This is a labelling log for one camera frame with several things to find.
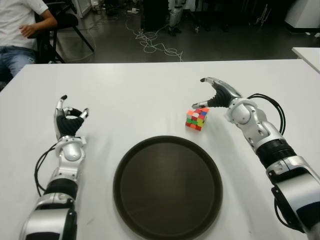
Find silver humanoid robot legs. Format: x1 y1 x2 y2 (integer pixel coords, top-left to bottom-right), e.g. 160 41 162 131
167 0 187 37

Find white cabinet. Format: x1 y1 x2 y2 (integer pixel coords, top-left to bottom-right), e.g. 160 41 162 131
284 0 320 35

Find multicolour Rubik's cube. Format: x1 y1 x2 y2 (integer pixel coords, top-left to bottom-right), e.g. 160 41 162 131
185 107 210 132

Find folded metal stand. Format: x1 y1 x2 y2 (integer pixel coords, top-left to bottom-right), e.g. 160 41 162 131
254 2 272 27

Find black chair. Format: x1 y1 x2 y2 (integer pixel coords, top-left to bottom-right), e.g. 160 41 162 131
27 0 96 65

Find seated person white shirt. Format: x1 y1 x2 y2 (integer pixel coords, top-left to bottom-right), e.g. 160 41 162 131
0 0 59 83

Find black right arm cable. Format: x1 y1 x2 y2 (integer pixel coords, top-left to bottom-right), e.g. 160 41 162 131
246 92 286 137

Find tangled white floor cable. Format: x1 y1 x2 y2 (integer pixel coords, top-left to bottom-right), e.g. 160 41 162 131
124 17 185 62

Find white side table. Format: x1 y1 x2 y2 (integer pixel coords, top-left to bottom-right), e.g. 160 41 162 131
291 46 320 76

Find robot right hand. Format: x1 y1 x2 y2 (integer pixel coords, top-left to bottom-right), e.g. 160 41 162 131
191 76 244 109

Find black cabinet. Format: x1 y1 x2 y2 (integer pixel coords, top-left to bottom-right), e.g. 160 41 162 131
139 0 172 31

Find white panel board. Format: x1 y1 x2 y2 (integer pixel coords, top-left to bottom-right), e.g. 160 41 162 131
73 0 92 19

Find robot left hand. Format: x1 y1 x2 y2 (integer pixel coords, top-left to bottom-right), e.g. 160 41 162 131
53 94 90 140

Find dark brown round plate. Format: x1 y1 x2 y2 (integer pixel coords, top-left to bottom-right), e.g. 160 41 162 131
112 135 224 235

